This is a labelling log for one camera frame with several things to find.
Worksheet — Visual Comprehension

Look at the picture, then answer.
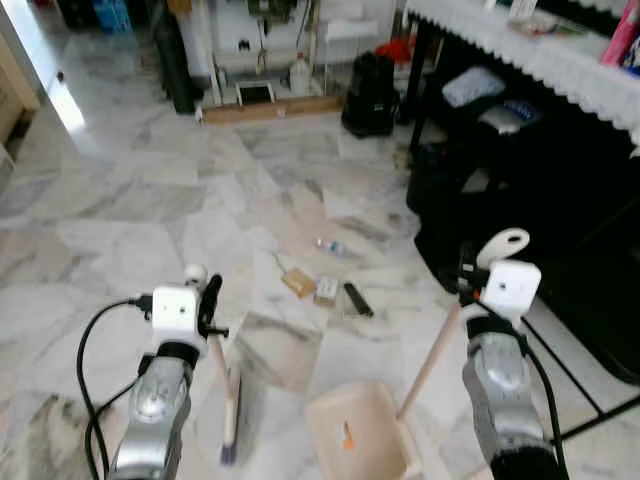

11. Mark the white-tipped wooden broom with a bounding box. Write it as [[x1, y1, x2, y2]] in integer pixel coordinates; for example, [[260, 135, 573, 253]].
[[184, 263, 243, 467]]

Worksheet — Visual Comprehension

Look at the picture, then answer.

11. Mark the beige long-handled dustpan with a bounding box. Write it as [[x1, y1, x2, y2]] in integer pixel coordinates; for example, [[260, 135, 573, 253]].
[[305, 228, 532, 480]]

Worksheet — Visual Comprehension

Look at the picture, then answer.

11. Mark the small brown box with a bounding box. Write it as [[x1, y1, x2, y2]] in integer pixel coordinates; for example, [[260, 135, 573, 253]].
[[280, 268, 318, 300]]

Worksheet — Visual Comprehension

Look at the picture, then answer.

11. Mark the black remote control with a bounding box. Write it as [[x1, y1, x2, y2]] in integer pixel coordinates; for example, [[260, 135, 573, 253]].
[[343, 283, 376, 319]]

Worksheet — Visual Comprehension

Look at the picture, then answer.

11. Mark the small beige carton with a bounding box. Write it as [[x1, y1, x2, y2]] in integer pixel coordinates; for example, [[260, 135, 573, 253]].
[[314, 277, 341, 307]]

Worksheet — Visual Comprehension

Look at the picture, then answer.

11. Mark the clear plastic bottle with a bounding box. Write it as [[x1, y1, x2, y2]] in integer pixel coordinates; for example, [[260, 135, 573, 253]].
[[315, 238, 351, 257]]

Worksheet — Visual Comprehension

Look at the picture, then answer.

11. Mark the silver blue bag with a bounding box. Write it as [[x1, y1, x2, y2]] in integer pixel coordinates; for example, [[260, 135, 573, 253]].
[[478, 100, 542, 137]]

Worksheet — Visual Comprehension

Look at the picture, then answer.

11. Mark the black metal stand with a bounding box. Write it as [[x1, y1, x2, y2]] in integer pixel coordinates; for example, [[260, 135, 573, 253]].
[[525, 300, 640, 443]]

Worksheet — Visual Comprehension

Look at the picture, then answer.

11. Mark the grey pillow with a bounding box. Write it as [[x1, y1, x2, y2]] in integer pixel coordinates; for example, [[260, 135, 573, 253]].
[[442, 67, 507, 109]]

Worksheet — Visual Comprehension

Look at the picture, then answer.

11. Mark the black bag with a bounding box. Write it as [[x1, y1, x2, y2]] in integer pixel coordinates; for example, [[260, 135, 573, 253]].
[[342, 52, 402, 139]]

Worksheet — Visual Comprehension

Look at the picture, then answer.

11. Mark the long wooden plank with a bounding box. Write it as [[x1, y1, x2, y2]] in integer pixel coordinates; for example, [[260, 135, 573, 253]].
[[200, 95, 347, 124]]

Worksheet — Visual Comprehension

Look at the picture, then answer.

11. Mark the table with white lace cloth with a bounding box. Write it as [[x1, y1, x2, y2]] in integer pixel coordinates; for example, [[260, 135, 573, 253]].
[[405, 0, 640, 136]]

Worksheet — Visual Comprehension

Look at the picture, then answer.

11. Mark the red cloth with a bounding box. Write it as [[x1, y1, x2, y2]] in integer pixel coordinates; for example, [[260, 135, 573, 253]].
[[378, 35, 417, 64]]

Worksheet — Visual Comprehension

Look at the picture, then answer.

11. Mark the white plastic bottle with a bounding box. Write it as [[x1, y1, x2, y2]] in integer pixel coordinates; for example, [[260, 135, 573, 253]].
[[288, 55, 313, 97]]

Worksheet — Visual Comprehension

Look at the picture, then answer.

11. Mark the tall black cylinder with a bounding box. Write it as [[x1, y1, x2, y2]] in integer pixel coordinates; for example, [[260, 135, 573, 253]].
[[150, 10, 201, 114]]

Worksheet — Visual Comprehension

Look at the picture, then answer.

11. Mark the blue white packet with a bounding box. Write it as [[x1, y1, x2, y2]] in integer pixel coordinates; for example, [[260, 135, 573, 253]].
[[624, 38, 640, 77]]

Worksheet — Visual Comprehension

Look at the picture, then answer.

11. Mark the white shelf unit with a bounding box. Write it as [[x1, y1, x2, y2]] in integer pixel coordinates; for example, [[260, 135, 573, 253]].
[[205, 0, 403, 103]]

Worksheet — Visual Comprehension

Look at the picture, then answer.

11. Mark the pink bottle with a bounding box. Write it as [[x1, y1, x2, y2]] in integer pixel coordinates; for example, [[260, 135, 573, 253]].
[[600, 0, 640, 67]]

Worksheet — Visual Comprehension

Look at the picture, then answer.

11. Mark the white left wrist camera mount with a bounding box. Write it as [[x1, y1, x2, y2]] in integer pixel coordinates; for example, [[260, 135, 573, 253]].
[[150, 286, 201, 347]]

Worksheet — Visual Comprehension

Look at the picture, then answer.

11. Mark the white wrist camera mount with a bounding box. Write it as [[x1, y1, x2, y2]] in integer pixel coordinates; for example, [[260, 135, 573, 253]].
[[150, 286, 201, 347], [483, 260, 543, 320]]

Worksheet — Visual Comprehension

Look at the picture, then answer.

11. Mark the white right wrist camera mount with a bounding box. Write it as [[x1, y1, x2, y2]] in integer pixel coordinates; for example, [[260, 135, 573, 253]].
[[483, 260, 543, 320]]

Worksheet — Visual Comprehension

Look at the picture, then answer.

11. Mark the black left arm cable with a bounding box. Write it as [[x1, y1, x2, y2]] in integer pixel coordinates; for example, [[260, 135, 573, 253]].
[[76, 294, 153, 479], [84, 382, 136, 479]]

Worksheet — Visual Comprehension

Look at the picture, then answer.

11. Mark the small picture frame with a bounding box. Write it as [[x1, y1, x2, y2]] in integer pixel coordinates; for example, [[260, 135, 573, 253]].
[[235, 82, 277, 106]]

